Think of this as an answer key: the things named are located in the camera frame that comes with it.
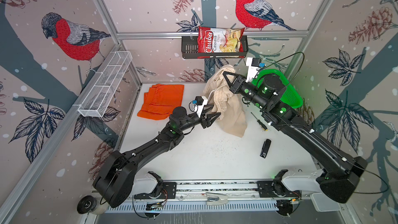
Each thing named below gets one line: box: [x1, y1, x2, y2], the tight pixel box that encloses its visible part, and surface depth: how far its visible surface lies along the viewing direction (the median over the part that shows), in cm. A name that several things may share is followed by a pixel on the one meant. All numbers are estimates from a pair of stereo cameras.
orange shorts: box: [136, 84, 185, 121], surface depth 112 cm
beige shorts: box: [203, 65, 248, 138], surface depth 73 cm
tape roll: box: [76, 194, 109, 216], surface depth 62 cm
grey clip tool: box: [205, 192, 229, 206], surface depth 71 cm
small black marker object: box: [259, 138, 272, 159], surface depth 85 cm
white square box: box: [309, 192, 342, 213], surface depth 70 cm
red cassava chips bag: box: [197, 26, 246, 59], surface depth 90 cm
